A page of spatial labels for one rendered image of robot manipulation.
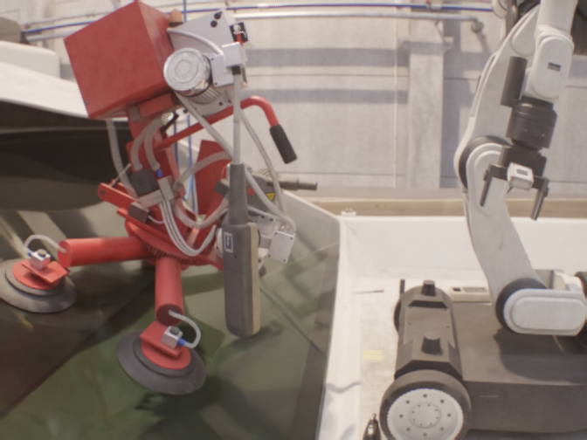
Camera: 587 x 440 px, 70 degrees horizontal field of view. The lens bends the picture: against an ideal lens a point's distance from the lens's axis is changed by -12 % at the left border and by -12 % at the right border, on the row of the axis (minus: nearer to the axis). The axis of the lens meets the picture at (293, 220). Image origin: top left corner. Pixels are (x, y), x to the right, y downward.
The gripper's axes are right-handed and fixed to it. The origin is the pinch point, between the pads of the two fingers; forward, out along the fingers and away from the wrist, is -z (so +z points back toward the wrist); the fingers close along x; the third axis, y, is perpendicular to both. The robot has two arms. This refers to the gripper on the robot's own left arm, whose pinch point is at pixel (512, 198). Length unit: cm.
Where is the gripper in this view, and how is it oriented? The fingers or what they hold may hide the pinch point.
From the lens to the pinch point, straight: 95.5
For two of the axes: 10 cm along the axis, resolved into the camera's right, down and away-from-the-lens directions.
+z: 1.9, -9.5, -2.6
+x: -9.5, -2.5, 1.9
